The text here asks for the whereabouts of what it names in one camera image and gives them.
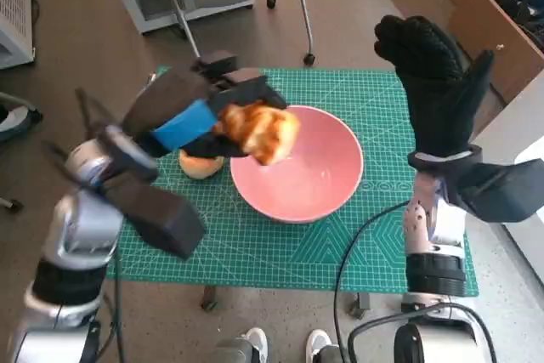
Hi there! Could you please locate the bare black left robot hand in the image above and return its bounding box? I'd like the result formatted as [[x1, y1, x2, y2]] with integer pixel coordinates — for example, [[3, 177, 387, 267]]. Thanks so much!
[[122, 50, 290, 160]]

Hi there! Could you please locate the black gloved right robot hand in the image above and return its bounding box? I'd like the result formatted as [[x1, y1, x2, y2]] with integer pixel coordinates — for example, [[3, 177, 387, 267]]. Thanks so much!
[[373, 14, 496, 161]]

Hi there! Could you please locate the round toy bread bun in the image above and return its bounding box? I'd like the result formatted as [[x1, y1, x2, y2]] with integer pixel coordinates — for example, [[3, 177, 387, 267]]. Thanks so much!
[[178, 150, 225, 180]]

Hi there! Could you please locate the striped toy bread loaf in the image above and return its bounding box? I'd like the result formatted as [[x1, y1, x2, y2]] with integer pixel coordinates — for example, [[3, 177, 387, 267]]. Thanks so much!
[[212, 100, 301, 166]]

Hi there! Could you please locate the pink bowl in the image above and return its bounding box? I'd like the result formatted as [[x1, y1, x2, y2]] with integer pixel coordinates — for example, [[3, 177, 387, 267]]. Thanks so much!
[[229, 105, 365, 224]]

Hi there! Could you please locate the wooden crate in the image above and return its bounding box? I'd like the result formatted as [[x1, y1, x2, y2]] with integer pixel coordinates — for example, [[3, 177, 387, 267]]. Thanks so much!
[[450, 0, 544, 105]]

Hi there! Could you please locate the white desk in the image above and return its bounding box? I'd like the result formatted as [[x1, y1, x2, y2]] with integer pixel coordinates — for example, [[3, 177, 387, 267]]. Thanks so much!
[[467, 90, 544, 296]]

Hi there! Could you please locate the green cutting mat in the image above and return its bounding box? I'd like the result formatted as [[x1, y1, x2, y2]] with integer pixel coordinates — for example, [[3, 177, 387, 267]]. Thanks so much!
[[105, 66, 479, 298]]

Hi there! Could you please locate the black chair base leg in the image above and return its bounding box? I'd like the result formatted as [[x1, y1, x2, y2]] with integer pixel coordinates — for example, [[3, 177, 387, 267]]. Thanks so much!
[[0, 196, 25, 212]]

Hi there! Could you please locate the person's left leg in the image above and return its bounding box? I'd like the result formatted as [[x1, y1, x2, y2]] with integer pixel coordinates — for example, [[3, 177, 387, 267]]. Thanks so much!
[[214, 327, 269, 363]]

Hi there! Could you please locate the person's leg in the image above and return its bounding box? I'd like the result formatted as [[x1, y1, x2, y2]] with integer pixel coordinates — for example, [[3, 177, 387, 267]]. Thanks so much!
[[214, 327, 269, 363], [305, 328, 354, 363]]

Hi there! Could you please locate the person's right leg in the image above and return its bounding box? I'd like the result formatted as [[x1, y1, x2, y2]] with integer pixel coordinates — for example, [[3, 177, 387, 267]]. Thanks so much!
[[305, 328, 354, 363]]

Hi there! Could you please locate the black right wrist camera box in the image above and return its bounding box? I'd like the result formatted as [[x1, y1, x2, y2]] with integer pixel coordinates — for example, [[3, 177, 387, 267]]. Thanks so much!
[[441, 157, 544, 224]]

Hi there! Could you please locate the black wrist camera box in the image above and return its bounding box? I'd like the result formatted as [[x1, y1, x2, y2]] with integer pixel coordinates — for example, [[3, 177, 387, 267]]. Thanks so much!
[[95, 122, 206, 260], [441, 157, 544, 224]]

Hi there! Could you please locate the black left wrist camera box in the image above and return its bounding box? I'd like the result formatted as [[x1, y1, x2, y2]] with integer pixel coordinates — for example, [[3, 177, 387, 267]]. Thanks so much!
[[95, 122, 206, 260]]

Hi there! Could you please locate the bundle of dark cables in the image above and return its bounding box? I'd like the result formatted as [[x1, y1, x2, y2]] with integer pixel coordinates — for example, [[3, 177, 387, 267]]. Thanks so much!
[[495, 0, 544, 54]]

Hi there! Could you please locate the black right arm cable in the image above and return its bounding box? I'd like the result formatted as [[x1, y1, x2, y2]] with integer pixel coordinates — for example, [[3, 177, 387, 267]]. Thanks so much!
[[347, 301, 497, 363], [333, 203, 411, 363]]

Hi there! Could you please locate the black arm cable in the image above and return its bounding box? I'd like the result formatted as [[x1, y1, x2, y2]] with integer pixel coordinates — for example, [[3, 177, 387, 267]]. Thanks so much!
[[101, 258, 128, 363], [333, 203, 411, 363], [347, 301, 497, 363]]

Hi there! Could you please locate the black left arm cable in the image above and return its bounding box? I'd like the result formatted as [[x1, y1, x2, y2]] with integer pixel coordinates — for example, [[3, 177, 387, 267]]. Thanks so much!
[[101, 258, 128, 363]]

